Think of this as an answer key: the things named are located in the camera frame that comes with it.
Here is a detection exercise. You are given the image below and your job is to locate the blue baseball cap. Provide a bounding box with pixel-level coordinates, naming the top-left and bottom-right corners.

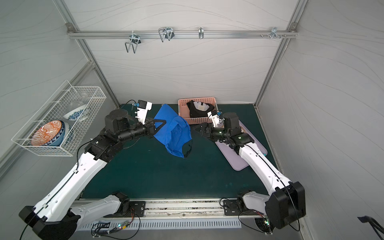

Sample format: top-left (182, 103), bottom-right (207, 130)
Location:
top-left (155, 104), bottom-right (192, 158)

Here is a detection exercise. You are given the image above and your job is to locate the right black cable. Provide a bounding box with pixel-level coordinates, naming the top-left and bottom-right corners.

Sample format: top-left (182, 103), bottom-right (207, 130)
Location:
top-left (218, 197), bottom-right (275, 235)

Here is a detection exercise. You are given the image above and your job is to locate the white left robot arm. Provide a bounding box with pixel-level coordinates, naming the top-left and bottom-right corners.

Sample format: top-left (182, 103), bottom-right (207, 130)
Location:
top-left (19, 109), bottom-right (167, 240)

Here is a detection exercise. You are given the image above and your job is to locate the metal double hook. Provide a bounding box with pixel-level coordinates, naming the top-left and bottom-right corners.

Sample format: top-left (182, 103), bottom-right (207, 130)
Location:
top-left (125, 32), bottom-right (141, 54)

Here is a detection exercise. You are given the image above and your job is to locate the blue patterned bowl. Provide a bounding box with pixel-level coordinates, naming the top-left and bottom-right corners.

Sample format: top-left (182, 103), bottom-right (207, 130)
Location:
top-left (63, 104), bottom-right (89, 122)

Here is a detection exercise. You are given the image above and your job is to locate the small metal hook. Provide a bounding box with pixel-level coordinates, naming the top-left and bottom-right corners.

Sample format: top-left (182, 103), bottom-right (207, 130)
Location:
top-left (198, 27), bottom-right (204, 40)

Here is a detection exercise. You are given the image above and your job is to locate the metal wire hook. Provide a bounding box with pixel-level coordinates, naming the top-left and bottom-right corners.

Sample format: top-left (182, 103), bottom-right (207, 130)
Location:
top-left (158, 27), bottom-right (175, 43)

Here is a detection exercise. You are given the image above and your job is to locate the aluminium hanging rail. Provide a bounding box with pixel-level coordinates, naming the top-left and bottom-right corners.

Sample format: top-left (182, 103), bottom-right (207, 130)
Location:
top-left (68, 30), bottom-right (299, 40)

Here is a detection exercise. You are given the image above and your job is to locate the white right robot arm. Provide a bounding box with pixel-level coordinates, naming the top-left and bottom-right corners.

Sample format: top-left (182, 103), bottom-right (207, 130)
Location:
top-left (193, 112), bottom-right (306, 229)

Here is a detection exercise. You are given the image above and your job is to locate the orange patterned bowl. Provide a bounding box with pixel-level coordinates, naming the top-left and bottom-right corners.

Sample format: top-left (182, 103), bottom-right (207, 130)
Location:
top-left (31, 120), bottom-right (64, 146)

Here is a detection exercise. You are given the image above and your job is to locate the black baseball cap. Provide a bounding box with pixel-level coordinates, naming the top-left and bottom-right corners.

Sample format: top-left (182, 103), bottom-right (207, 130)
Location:
top-left (187, 101), bottom-right (215, 118)

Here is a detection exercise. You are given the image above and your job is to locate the pink perforated plastic basket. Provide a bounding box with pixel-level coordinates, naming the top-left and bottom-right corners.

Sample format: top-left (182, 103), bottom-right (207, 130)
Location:
top-left (178, 97), bottom-right (218, 125)

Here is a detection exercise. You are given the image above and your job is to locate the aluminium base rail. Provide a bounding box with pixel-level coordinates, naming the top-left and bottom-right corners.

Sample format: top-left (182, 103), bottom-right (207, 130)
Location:
top-left (70, 196), bottom-right (284, 222)

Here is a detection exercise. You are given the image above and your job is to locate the left black cable bundle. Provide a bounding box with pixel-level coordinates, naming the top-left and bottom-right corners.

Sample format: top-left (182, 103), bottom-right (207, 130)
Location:
top-left (89, 206), bottom-right (142, 240)

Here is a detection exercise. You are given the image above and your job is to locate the white wire wall basket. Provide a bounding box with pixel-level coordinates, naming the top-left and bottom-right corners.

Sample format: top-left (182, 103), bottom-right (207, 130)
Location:
top-left (12, 81), bottom-right (106, 157)

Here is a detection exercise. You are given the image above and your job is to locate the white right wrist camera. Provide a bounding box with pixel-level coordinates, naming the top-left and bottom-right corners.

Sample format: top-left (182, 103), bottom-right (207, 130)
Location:
top-left (208, 110), bottom-right (224, 128)

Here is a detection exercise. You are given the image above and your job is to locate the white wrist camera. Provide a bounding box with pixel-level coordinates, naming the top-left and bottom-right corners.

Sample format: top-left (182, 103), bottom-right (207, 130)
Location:
top-left (135, 100), bottom-right (152, 125)
top-left (208, 110), bottom-right (224, 128)

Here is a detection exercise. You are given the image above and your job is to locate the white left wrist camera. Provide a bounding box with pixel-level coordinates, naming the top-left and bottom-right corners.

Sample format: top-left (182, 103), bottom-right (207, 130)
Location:
top-left (135, 100), bottom-right (152, 125)

